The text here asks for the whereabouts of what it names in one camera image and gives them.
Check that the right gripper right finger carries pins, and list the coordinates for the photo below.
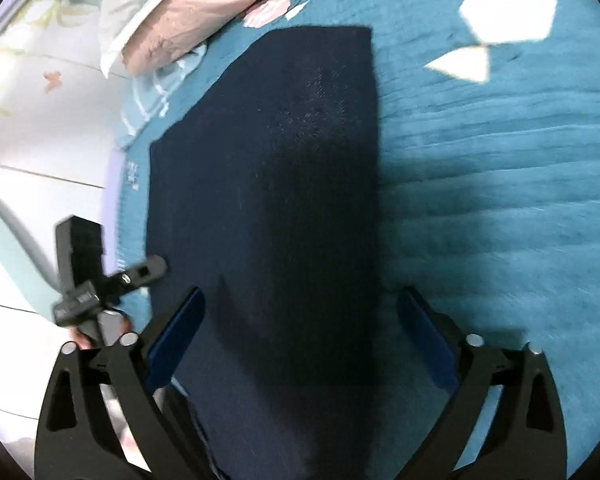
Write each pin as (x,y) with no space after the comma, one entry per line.
(526,437)

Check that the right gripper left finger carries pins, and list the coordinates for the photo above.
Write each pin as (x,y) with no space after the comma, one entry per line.
(75,437)

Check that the dark denim jacket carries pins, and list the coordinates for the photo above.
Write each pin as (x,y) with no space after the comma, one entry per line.
(265,196)

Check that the person left hand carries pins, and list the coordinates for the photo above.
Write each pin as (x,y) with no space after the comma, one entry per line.
(110,325)

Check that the pink embroidered pillow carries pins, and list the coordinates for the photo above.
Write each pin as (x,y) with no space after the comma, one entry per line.
(174,28)

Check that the teal quilted bedspread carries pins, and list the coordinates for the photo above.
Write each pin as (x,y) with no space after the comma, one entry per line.
(489,190)

